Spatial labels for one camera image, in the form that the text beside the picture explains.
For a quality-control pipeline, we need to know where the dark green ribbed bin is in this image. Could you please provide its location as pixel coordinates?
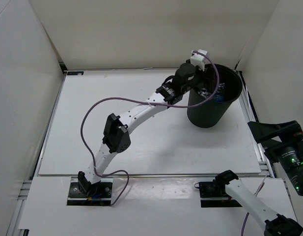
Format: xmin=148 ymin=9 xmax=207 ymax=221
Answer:
xmin=187 ymin=64 xmax=243 ymax=128

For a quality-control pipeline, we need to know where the clear Aquafina water bottle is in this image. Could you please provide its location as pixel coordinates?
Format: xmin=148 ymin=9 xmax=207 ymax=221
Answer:
xmin=213 ymin=83 xmax=226 ymax=102

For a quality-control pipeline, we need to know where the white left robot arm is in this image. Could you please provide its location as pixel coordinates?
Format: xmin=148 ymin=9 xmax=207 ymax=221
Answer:
xmin=78 ymin=60 xmax=205 ymax=197

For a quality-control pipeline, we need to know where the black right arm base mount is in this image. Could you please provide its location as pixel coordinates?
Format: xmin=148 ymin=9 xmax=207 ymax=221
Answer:
xmin=194 ymin=170 xmax=242 ymax=208

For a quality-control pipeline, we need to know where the aluminium table edge rail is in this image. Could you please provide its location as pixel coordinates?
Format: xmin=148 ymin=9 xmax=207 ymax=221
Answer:
xmin=235 ymin=70 xmax=271 ymax=170

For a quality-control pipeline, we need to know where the clear unlabelled plastic bottle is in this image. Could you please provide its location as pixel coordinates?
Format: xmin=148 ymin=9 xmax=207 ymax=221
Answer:
xmin=198 ymin=88 xmax=211 ymax=99

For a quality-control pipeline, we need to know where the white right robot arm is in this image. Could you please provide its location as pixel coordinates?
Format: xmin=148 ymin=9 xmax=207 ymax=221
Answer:
xmin=213 ymin=120 xmax=303 ymax=236

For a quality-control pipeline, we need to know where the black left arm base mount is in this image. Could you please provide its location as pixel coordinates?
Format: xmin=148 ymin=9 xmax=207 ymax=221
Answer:
xmin=66 ymin=181 xmax=113 ymax=207

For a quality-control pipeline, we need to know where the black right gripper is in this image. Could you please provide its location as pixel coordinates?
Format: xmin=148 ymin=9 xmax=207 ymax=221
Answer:
xmin=247 ymin=119 xmax=303 ymax=195

